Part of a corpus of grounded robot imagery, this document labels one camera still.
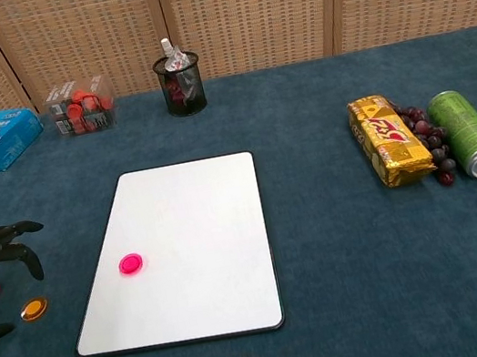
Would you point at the black mesh pen holder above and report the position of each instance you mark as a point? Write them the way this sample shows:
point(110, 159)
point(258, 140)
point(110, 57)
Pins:
point(184, 93)

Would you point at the white sachets in holder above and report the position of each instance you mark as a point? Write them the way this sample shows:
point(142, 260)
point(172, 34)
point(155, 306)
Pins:
point(173, 58)

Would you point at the clear box red items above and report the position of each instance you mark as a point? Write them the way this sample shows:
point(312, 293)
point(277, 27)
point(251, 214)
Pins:
point(80, 109)

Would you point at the woven bamboo folding screen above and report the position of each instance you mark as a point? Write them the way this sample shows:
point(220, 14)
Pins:
point(245, 6)

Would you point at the dark purple grape bunch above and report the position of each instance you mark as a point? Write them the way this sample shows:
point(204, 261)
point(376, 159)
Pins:
point(436, 143)

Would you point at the white magnetic board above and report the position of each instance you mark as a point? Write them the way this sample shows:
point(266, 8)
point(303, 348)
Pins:
point(187, 252)

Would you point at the gold biscuit pack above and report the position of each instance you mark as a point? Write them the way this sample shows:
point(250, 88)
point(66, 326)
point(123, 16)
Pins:
point(391, 140)

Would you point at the orange round magnet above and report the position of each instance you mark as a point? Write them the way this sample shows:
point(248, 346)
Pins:
point(34, 309)

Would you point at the green drink can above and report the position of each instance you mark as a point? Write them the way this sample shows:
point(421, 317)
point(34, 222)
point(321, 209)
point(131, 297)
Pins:
point(466, 133)

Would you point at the blue table cloth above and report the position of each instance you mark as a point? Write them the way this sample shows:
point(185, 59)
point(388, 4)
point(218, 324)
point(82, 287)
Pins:
point(327, 264)

